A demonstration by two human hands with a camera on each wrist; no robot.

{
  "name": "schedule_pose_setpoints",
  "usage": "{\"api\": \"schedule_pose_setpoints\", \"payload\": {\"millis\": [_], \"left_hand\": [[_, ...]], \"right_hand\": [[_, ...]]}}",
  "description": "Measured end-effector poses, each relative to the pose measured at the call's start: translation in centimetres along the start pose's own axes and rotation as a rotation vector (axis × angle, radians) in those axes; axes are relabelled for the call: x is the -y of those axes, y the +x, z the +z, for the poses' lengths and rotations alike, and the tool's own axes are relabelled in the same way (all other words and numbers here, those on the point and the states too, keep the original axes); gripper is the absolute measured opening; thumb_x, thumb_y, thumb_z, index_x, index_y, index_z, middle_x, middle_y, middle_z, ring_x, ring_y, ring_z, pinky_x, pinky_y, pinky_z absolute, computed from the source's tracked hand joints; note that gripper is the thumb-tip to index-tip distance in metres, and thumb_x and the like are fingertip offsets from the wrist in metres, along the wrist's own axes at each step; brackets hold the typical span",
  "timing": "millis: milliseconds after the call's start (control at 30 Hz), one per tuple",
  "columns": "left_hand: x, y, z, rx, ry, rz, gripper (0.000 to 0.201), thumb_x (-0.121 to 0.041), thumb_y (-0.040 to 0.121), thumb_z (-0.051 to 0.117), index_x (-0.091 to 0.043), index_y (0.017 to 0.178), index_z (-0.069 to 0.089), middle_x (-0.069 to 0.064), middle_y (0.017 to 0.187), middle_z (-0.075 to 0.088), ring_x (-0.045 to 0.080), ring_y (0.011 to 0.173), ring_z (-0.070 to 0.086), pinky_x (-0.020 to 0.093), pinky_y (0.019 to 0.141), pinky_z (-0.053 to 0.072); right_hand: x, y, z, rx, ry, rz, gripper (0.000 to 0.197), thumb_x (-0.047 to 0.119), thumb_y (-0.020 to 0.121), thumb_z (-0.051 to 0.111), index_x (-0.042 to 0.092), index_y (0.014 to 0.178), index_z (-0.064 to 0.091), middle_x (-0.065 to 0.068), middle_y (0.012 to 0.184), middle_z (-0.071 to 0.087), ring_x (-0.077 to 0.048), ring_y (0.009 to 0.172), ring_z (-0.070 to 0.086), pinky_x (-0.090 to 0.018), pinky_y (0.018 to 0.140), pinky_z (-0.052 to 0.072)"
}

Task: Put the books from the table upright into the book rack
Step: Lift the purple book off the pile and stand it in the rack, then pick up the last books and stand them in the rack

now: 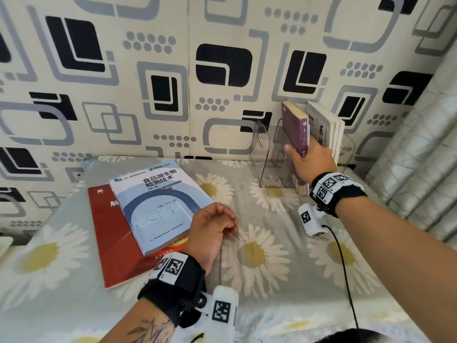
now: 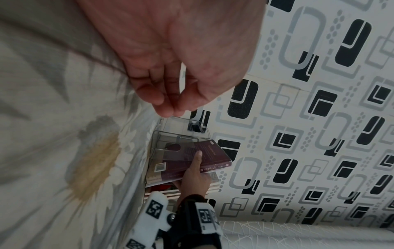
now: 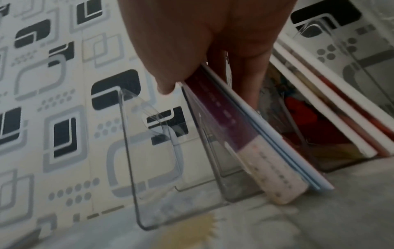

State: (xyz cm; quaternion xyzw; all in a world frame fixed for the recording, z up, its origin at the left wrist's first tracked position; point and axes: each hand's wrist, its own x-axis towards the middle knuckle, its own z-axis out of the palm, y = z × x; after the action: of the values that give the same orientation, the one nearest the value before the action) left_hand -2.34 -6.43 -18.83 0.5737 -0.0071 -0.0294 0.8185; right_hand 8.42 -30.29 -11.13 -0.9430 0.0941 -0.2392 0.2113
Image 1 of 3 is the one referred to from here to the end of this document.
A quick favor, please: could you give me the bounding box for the person's left hand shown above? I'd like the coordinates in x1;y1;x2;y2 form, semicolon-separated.
184;203;239;276

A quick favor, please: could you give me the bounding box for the white book with black calligraphy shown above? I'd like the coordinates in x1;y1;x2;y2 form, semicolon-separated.
306;101;338;163

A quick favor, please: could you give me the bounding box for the pale patterned curtain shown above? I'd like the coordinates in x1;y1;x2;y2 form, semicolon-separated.
364;37;457;244

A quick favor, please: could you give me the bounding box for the black wrist strap with markers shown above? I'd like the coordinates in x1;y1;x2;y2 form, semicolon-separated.
309;171;368;218
137;251;208;328

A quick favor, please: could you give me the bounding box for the light blue textbook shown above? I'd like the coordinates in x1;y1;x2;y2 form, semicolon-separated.
108;160;215;257

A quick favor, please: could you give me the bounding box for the daisy print tablecloth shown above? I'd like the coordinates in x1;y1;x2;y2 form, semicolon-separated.
0;155;431;343

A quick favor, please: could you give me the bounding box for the clear acrylic book stand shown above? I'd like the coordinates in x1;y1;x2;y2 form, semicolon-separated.
250;119;358;190

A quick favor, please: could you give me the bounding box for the purple book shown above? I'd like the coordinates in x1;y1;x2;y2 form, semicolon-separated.
281;101;310;196

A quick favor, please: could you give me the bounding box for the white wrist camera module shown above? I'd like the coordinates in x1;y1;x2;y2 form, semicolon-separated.
203;286;239;343
298;203;328;237

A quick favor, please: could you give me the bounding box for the thin white book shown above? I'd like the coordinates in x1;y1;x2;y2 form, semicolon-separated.
334;118;346;165

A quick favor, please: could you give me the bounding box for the black cable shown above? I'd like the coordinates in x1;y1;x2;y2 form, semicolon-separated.
321;225;360;331

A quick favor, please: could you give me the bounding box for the red book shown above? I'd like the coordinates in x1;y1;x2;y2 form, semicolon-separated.
88;184;190;290

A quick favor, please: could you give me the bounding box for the person's left forearm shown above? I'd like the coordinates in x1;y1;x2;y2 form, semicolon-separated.
100;299;176;343

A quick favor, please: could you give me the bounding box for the person's right hand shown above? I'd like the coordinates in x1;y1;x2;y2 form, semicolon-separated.
284;134;338;185

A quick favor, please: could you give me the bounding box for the person's right forearm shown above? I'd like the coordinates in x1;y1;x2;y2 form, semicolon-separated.
335;196;457;343

